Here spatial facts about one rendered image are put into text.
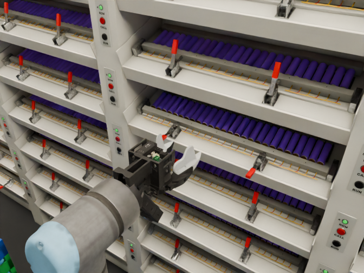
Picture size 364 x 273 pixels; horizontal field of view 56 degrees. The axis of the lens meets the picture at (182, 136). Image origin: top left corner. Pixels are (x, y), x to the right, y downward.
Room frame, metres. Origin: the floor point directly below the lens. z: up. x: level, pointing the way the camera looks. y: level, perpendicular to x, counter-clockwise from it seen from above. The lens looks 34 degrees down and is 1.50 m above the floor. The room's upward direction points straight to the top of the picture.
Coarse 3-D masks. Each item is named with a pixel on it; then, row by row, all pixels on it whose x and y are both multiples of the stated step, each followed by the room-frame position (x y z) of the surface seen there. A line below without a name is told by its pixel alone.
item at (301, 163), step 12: (144, 108) 0.93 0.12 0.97; (156, 120) 0.88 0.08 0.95; (168, 120) 0.88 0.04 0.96; (180, 120) 0.85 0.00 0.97; (204, 132) 0.81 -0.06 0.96; (216, 132) 0.79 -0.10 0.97; (240, 144) 0.75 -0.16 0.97; (252, 144) 0.73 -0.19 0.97; (252, 156) 0.71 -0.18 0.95; (276, 156) 0.69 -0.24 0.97; (288, 156) 0.68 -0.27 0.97; (288, 168) 0.66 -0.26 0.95; (312, 168) 0.64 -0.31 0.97; (324, 168) 0.63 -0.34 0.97
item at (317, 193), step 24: (144, 96) 0.97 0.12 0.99; (144, 120) 0.90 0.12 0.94; (192, 144) 0.79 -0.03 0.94; (216, 144) 0.78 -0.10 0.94; (336, 144) 0.72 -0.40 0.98; (240, 168) 0.69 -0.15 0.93; (264, 168) 0.68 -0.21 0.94; (336, 168) 0.65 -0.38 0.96; (288, 192) 0.63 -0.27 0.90; (312, 192) 0.60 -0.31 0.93
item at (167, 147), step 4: (160, 136) 0.60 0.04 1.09; (156, 140) 0.58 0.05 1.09; (160, 140) 0.59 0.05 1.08; (160, 144) 0.59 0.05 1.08; (164, 144) 0.62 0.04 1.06; (168, 144) 0.62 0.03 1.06; (172, 144) 0.62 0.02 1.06; (164, 148) 0.60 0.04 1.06; (168, 148) 0.60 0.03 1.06; (168, 152) 0.60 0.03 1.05
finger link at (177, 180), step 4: (188, 168) 0.53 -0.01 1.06; (192, 168) 0.54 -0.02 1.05; (184, 172) 0.52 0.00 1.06; (188, 172) 0.53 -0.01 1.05; (192, 172) 0.54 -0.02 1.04; (172, 176) 0.51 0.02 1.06; (176, 176) 0.51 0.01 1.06; (180, 176) 0.51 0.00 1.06; (184, 176) 0.51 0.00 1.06; (188, 176) 0.52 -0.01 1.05; (172, 180) 0.49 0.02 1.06; (176, 180) 0.49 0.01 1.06; (180, 180) 0.50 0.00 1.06; (184, 180) 0.51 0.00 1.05; (168, 184) 0.49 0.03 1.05; (172, 184) 0.49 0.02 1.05; (176, 184) 0.49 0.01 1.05; (180, 184) 0.50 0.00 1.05; (168, 188) 0.49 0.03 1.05; (172, 188) 0.49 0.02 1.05
